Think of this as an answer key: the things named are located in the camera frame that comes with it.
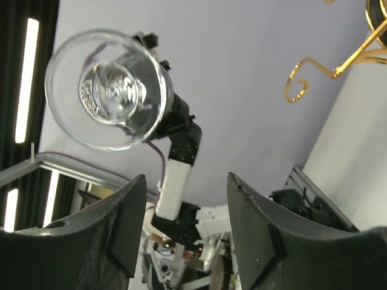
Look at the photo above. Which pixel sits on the camera right gripper right finger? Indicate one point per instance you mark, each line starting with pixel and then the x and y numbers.
pixel 278 249

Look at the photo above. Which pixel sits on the camera right gripper left finger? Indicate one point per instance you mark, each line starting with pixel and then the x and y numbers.
pixel 95 248

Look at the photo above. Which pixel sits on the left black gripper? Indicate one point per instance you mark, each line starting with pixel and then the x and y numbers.
pixel 176 116

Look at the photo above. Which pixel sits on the clear glass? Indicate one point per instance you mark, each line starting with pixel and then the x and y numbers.
pixel 93 85

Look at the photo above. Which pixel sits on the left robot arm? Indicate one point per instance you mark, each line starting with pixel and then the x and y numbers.
pixel 169 220

